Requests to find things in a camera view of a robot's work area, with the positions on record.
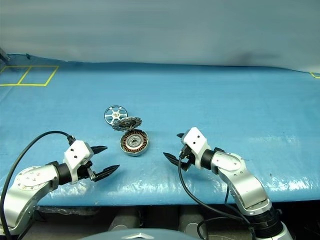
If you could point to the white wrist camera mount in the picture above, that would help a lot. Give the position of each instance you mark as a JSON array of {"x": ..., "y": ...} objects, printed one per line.
[
  {"x": 75, "y": 155},
  {"x": 196, "y": 142}
]

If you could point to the motor housing with copper windings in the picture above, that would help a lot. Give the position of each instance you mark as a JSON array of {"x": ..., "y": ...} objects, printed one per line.
[{"x": 133, "y": 141}]

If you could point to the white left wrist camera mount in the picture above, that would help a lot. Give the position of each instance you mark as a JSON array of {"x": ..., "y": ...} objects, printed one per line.
[{"x": 75, "y": 155}]

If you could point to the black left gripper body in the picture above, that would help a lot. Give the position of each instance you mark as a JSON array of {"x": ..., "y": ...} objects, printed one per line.
[{"x": 87, "y": 171}]

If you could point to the grey robot torso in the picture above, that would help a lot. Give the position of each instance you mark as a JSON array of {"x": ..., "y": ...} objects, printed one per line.
[{"x": 140, "y": 235}]

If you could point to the blue table cover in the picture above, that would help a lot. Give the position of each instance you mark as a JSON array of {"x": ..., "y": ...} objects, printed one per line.
[{"x": 200, "y": 100}]

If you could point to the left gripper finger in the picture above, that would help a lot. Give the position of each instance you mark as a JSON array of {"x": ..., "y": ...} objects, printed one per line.
[
  {"x": 100, "y": 149},
  {"x": 106, "y": 172}
]

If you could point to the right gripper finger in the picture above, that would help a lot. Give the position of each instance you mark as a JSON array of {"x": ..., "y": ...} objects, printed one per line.
[
  {"x": 180, "y": 136},
  {"x": 171, "y": 158}
]

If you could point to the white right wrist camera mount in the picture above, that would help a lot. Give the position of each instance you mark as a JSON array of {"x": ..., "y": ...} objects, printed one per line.
[{"x": 196, "y": 142}]

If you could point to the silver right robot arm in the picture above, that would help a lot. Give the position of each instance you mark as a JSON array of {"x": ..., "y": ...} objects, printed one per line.
[{"x": 245, "y": 185}]

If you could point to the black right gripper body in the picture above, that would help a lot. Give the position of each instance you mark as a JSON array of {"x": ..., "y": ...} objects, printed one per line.
[{"x": 187, "y": 156}]

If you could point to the dark grey object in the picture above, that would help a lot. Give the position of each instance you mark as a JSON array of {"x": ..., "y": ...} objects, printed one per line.
[{"x": 3, "y": 56}]

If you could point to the grey rounded cylinder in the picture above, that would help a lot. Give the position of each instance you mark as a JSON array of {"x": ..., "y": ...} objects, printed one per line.
[
  {"x": 125, "y": 221},
  {"x": 192, "y": 225}
]

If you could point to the silver spoked metal wheel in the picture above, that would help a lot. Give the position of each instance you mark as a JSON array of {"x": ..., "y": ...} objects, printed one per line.
[{"x": 127, "y": 123}]

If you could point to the small dark clamp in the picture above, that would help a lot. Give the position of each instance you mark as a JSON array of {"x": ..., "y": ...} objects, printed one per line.
[{"x": 28, "y": 56}]

